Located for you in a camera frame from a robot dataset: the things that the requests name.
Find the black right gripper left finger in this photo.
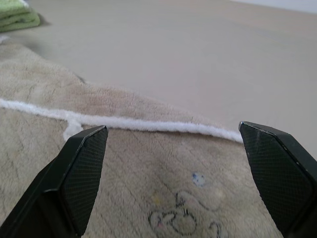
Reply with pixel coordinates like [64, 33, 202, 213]
[0, 125, 109, 238]

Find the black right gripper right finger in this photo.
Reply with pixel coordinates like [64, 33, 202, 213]
[238, 120, 317, 238]

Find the beige fluffy towel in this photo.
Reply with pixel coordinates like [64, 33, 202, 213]
[0, 34, 285, 238]

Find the green folded towel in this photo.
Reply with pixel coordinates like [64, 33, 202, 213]
[0, 0, 42, 33]

